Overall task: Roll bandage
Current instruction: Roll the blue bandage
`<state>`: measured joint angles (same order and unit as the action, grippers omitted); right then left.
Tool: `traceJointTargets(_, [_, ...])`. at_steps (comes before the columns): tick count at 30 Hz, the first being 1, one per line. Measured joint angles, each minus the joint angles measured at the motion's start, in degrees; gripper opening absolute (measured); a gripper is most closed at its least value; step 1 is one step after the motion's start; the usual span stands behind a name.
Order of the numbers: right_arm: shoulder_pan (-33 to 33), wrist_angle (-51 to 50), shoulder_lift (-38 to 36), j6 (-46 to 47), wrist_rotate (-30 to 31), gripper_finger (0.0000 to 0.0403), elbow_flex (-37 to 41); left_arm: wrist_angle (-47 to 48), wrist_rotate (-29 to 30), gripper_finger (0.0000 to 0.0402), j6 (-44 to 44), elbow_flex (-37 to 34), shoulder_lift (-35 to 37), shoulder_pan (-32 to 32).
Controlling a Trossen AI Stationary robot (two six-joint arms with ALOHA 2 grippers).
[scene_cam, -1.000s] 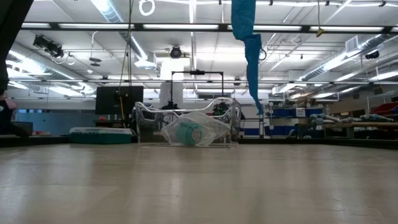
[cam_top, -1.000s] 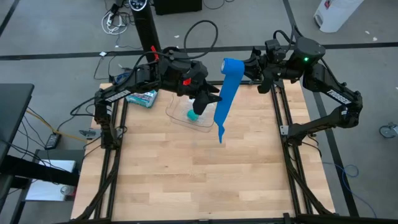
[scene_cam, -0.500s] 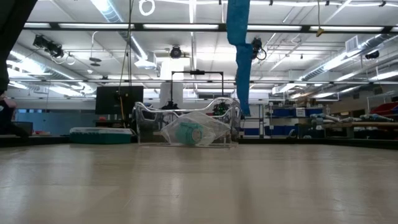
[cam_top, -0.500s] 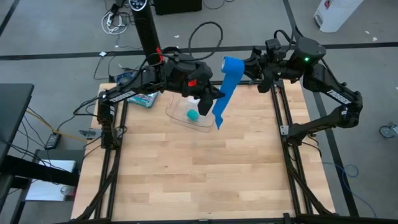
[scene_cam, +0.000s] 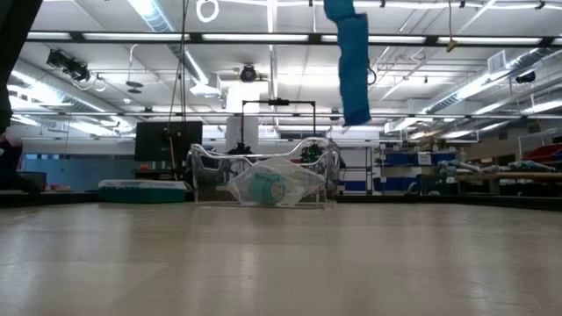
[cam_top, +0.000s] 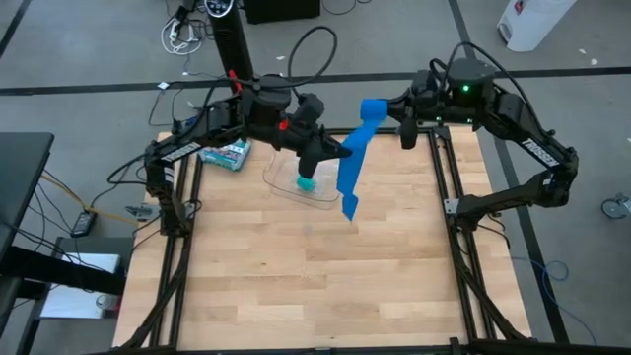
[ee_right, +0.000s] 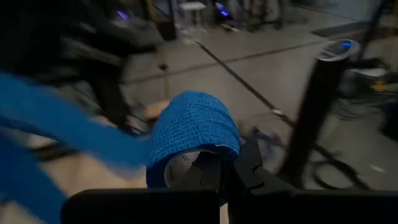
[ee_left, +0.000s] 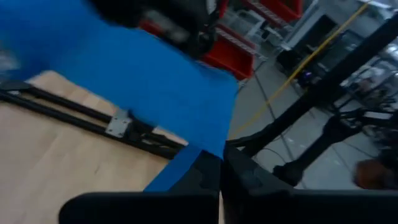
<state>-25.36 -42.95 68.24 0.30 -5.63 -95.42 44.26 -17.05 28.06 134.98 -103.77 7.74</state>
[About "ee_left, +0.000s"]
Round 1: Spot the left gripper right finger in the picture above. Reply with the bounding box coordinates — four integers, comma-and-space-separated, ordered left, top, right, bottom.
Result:
223, 144, 398, 224

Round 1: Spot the brown round object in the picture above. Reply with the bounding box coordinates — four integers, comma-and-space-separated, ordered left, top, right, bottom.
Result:
353, 158, 398, 190

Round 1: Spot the silver frame bracket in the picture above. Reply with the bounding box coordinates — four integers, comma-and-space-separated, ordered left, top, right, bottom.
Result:
104, 108, 134, 139

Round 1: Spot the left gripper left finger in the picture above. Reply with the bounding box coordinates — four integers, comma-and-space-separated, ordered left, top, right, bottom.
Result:
58, 151, 223, 224

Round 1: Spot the blue elastic bandage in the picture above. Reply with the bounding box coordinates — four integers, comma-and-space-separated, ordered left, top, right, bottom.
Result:
0, 0, 239, 193

